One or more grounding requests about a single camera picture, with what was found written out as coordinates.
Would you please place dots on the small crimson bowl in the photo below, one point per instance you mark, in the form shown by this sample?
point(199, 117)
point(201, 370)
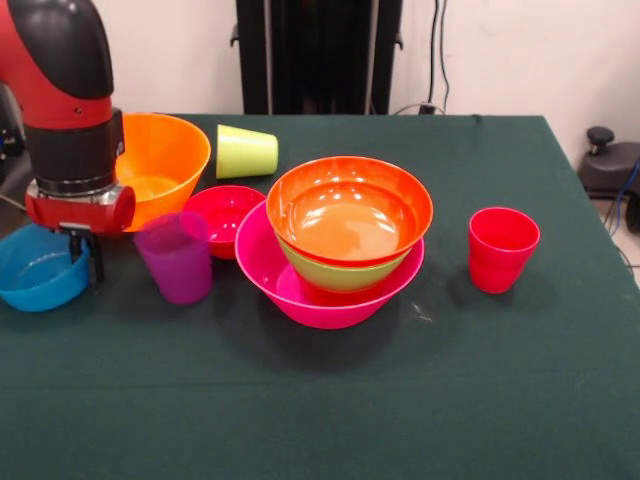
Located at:
point(230, 210)

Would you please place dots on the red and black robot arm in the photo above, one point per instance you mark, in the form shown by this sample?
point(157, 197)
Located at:
point(60, 100)

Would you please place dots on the wide red-orange bowl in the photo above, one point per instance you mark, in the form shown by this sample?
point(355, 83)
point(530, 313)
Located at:
point(350, 220)

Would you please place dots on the black pedestal leg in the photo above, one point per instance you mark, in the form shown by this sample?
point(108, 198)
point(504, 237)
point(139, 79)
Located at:
point(610, 165)

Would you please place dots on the blue bowl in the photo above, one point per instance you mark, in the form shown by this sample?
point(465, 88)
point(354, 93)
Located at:
point(35, 295)

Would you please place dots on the large pink bowl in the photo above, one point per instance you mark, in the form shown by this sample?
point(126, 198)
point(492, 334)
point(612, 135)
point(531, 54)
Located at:
point(255, 270)

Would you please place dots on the crimson cup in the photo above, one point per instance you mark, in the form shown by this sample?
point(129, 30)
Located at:
point(500, 265)

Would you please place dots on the dark green tablecloth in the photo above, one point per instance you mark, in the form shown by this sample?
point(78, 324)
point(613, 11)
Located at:
point(300, 410)

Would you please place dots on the large orange bowl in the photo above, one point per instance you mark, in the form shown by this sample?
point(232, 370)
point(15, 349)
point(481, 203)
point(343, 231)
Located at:
point(170, 150)

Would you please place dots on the purple cup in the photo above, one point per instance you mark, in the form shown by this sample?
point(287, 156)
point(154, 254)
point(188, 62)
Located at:
point(180, 275)

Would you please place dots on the green cup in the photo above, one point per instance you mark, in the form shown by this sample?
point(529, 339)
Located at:
point(245, 152)

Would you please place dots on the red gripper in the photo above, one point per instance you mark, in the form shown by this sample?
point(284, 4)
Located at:
point(80, 212)

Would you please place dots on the green bowl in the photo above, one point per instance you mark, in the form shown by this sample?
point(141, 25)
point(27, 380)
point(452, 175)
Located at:
point(345, 277)

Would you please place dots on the black computer case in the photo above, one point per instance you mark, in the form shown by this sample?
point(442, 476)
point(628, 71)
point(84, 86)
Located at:
point(10, 115)

